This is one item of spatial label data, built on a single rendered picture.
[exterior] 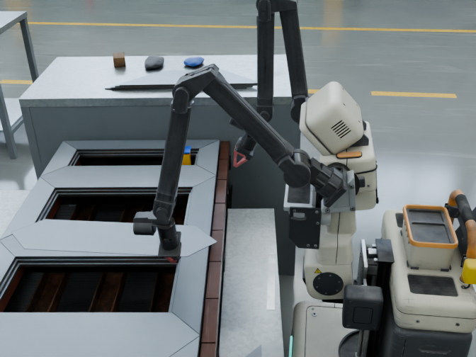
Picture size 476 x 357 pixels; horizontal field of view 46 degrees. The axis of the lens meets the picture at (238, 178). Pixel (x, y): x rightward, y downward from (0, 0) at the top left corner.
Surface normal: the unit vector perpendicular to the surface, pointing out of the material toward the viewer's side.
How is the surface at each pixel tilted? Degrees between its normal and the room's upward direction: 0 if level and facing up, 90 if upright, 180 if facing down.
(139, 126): 90
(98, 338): 0
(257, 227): 0
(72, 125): 90
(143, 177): 0
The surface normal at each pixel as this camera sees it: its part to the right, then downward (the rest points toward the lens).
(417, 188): -0.02, -0.86
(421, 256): -0.13, 0.54
